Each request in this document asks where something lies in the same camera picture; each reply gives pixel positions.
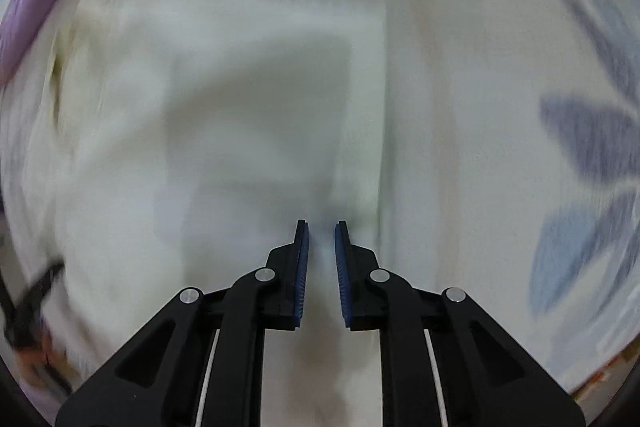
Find white button-up jacket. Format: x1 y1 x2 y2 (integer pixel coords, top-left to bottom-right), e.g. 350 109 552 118
1 0 386 426

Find floral white bed sheet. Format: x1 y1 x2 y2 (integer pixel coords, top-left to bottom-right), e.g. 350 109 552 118
29 0 640 427

